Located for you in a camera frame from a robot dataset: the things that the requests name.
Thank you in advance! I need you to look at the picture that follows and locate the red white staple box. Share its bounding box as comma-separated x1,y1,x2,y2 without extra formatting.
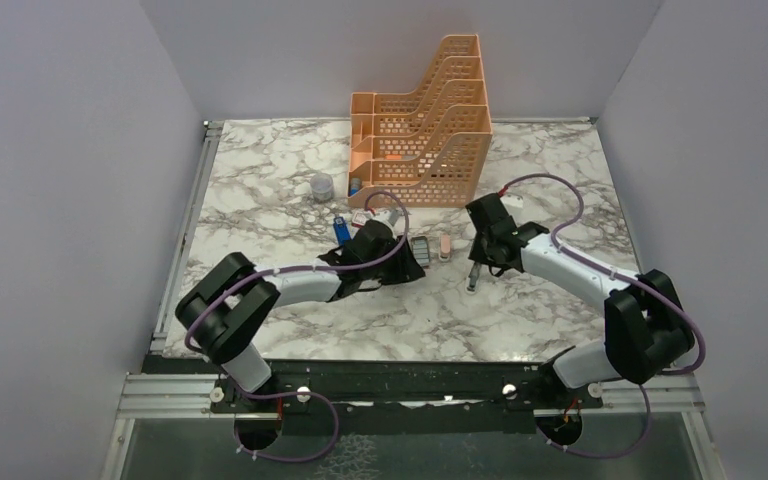
350,211,374,229

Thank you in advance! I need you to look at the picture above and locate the staple tray with staples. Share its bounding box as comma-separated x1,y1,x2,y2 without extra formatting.
411,236,431,268

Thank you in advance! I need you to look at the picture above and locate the pink white small stapler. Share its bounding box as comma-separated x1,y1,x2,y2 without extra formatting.
438,233,452,262

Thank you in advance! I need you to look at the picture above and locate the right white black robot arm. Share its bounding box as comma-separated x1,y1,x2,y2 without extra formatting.
466,193,695,407

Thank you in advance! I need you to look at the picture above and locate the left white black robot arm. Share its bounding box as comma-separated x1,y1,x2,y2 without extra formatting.
175,220,425,411

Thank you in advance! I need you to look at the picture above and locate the blue item in organizer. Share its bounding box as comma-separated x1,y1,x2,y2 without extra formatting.
349,177,363,196

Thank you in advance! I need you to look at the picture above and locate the clear plastic jar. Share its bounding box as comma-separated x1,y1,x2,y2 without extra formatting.
309,172,335,203

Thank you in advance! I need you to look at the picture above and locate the orange plastic file organizer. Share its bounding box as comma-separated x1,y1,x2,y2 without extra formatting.
347,34,493,208

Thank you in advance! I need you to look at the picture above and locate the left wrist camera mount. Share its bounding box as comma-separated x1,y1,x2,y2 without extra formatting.
368,208,402,230

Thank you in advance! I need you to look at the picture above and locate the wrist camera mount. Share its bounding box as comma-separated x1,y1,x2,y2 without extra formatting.
500,194,524,213
368,208,402,230

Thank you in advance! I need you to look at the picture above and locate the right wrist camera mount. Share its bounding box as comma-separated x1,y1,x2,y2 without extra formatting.
500,194,524,213

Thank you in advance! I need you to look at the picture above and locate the left aluminium side rail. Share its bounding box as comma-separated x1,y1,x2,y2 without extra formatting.
148,120,225,355

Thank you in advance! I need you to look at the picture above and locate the aluminium front rail frame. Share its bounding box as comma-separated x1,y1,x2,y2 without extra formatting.
102,360,725,479

